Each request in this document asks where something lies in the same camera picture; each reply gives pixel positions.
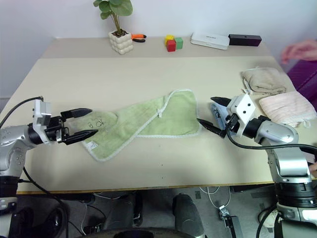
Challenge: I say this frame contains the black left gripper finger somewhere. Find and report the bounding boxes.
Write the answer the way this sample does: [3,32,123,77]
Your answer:
[60,108,93,119]
[64,130,100,146]

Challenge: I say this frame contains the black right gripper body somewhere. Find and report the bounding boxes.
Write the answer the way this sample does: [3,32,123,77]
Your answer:
[219,109,239,138]

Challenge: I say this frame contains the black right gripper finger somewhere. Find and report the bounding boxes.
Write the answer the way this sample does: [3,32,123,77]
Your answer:
[196,119,227,138]
[210,96,233,109]

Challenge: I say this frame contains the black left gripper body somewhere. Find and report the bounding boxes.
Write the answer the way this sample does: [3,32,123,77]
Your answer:
[45,110,72,146]

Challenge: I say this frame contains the green towel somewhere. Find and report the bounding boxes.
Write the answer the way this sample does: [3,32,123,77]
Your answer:
[83,88,201,163]

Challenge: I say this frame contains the blue folded towel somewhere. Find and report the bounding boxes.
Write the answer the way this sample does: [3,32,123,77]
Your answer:
[210,103,230,131]

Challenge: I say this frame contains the beige folded towel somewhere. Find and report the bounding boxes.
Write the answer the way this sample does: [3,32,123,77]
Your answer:
[240,66,294,96]

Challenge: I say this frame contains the pink folded towel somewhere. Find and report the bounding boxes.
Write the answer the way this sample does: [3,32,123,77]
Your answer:
[259,90,317,128]

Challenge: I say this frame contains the person's bare hand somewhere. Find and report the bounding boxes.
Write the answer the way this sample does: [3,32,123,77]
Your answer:
[281,39,317,65]
[308,161,317,179]

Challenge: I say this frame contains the white flat box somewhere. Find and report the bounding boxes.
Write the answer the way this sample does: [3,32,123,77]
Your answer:
[190,31,231,51]

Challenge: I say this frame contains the black long box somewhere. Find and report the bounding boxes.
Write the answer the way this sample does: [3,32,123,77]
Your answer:
[227,34,263,47]

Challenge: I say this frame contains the red cube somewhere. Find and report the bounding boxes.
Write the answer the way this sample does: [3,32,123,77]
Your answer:
[166,39,177,53]

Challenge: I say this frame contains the white bubble plant pot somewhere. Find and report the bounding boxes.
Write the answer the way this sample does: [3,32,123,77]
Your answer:
[108,29,134,55]

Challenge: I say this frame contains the dark ribbed object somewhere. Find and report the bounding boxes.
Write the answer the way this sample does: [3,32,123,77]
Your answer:
[287,59,317,100]

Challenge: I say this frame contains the small metal clamp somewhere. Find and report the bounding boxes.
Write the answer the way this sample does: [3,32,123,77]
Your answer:
[217,205,230,222]

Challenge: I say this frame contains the dark rounded shape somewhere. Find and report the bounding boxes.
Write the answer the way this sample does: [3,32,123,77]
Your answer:
[172,194,206,238]

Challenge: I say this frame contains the orange black pliers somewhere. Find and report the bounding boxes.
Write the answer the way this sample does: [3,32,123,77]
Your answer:
[130,33,147,43]

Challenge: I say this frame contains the green leafy plant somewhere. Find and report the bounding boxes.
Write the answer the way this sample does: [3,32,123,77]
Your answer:
[93,0,134,38]

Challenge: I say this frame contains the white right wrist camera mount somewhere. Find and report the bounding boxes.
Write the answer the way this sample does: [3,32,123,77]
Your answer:
[226,93,256,137]

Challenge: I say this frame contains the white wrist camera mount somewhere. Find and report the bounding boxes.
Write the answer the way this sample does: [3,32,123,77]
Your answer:
[32,98,53,144]
[226,93,256,137]

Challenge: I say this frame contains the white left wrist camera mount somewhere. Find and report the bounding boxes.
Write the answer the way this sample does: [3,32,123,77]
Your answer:
[32,98,53,144]

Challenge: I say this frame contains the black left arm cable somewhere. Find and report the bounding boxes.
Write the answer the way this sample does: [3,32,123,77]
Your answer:
[0,96,45,126]

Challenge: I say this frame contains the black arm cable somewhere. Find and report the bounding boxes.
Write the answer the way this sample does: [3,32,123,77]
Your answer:
[0,96,45,126]
[226,123,317,159]

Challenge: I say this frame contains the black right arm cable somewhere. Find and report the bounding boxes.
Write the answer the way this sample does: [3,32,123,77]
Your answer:
[226,123,317,159]

